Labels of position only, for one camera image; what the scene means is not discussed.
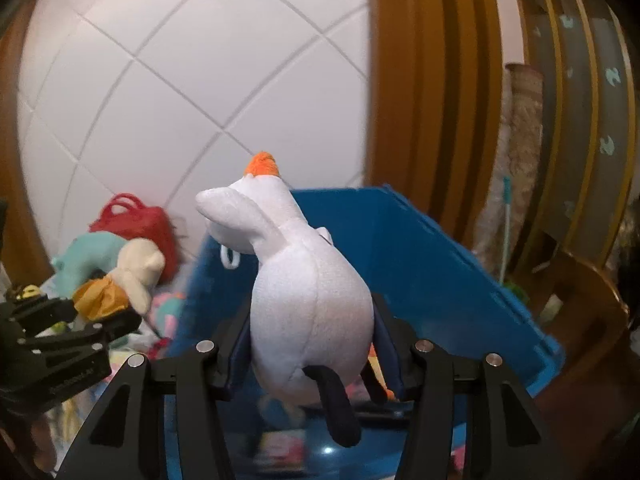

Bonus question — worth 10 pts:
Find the cream bunny gold dress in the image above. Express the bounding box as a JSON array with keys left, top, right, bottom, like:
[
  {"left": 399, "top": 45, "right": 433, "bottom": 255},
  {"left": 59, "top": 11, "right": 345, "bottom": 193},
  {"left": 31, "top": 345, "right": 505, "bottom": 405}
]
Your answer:
[{"left": 72, "top": 238, "right": 165, "bottom": 321}]

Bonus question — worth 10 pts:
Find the white seagull plush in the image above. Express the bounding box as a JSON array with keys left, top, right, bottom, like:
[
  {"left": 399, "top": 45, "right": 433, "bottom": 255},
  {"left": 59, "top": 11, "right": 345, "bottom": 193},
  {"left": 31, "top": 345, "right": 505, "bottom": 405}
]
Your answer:
[{"left": 195, "top": 152, "right": 387, "bottom": 448}]

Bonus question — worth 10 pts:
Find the pink flower tissue pack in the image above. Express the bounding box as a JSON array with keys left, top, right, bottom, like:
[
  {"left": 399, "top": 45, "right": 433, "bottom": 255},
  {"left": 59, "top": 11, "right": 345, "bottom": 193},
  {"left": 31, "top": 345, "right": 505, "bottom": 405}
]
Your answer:
[{"left": 254, "top": 429, "right": 306, "bottom": 474}]

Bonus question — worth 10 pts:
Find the yellow striped plush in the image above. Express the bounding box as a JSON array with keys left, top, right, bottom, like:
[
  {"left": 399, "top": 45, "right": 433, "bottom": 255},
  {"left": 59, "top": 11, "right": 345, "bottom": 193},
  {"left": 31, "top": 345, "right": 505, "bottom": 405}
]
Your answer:
[{"left": 6, "top": 285, "right": 42, "bottom": 304}]

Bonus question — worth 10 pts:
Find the pink pig plush teal body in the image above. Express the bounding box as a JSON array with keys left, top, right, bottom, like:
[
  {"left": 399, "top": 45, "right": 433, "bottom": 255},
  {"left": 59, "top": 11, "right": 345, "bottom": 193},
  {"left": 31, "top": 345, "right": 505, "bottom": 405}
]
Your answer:
[{"left": 146, "top": 292, "right": 184, "bottom": 339}]

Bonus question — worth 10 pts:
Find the teal neck pillow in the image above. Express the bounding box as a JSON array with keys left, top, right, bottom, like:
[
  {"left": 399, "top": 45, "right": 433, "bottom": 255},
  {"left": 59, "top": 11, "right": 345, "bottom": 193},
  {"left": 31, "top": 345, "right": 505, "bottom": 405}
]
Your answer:
[{"left": 51, "top": 231, "right": 127, "bottom": 297}]

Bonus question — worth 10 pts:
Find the red handbag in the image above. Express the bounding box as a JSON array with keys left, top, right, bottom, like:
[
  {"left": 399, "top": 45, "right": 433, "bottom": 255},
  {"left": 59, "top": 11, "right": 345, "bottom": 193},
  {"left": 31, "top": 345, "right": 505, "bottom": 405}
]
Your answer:
[{"left": 89, "top": 193, "right": 179, "bottom": 284}]

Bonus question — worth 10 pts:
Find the wooden chair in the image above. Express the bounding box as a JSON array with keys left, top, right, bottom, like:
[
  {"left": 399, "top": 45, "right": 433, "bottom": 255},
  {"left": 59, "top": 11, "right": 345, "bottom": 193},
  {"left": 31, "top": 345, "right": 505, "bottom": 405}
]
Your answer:
[{"left": 511, "top": 250, "right": 629, "bottom": 469}]

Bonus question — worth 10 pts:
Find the blue plastic crate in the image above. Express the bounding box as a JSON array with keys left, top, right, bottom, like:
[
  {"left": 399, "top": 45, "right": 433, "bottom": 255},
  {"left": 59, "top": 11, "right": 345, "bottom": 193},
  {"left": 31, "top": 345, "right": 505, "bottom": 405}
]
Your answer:
[{"left": 167, "top": 188, "right": 564, "bottom": 479}]

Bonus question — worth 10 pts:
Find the rolled carpet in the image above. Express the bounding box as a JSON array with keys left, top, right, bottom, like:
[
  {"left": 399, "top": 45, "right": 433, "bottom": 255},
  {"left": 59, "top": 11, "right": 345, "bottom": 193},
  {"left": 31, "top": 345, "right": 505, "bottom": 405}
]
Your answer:
[{"left": 472, "top": 63, "right": 544, "bottom": 283}]

